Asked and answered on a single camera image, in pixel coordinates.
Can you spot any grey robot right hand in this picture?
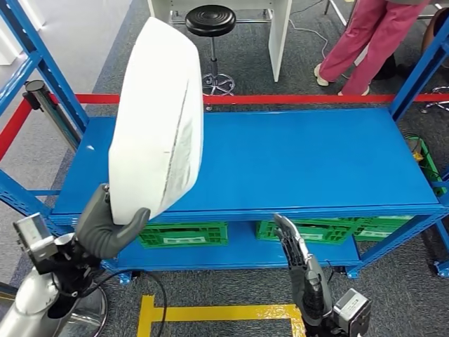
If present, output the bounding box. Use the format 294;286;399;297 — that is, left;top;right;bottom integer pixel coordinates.
273;213;334;327

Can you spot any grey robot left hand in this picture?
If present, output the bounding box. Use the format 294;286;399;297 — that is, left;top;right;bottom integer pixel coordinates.
74;183;152;260

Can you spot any white curved body panel part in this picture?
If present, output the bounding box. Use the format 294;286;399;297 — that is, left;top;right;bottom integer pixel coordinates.
107;17;205;226

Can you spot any blue metal shelf rack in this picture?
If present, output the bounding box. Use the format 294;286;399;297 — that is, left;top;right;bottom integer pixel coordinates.
0;0;449;286

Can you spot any red barrier belt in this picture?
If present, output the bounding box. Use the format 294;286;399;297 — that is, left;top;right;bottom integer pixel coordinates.
51;93;449;105
0;98;34;161

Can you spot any chrome star chair base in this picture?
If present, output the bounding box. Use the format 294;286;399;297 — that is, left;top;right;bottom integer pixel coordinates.
420;86;449;114

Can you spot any white desk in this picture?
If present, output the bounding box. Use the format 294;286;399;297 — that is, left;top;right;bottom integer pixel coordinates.
147;0;293;84

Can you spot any person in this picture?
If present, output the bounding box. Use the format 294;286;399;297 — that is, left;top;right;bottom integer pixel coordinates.
420;6;449;71
313;0;430;97

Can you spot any black round stool chrome base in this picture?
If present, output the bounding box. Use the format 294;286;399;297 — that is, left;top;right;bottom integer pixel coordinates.
185;4;237;112

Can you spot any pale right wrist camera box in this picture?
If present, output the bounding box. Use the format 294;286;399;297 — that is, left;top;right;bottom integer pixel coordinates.
333;288;373;337

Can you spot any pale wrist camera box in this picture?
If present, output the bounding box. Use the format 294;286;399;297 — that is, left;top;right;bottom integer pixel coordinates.
14;213;59;275
333;288;373;337

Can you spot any chrome ring stand base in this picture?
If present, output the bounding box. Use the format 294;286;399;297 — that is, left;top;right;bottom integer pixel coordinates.
57;284;108;337

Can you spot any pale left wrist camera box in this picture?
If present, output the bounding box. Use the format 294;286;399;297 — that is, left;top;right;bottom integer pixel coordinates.
14;213;59;275

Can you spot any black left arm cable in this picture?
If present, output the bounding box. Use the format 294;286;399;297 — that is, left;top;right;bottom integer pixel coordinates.
102;268;168;337

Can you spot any black barrier post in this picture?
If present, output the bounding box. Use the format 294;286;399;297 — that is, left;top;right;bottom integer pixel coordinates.
22;79;82;152

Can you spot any white floor cable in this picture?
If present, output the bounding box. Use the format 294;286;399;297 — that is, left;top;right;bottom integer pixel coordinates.
288;18;331;61

